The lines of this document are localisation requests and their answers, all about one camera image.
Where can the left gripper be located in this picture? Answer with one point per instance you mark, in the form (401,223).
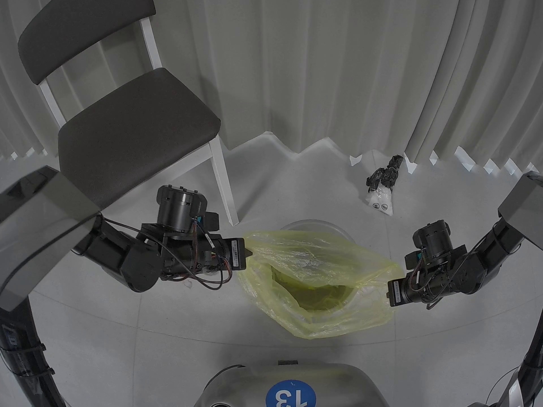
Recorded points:
(235,255)

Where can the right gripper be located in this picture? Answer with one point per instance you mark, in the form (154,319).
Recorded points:
(396,293)

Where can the dark grey white-framed chair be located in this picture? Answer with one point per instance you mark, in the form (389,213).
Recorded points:
(135,134)

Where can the white trash bin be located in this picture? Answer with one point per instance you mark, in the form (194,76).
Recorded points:
(316,224)

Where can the black plastic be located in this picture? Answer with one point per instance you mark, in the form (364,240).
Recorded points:
(384,176)

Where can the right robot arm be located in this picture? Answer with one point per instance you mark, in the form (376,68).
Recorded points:
(521,214)

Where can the yellow plastic bag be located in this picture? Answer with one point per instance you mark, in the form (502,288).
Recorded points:
(339,261)

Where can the white curtain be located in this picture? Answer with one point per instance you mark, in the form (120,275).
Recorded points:
(318,57)

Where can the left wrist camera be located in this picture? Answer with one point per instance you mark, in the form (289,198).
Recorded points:
(211,221)

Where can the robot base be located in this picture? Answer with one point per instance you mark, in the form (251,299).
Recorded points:
(331,384)

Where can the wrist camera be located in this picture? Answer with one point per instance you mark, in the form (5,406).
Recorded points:
(412,260)
(211,221)

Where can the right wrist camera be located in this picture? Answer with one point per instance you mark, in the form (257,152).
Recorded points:
(412,260)

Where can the clear printed wrapper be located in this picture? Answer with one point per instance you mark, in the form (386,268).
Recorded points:
(379,202)

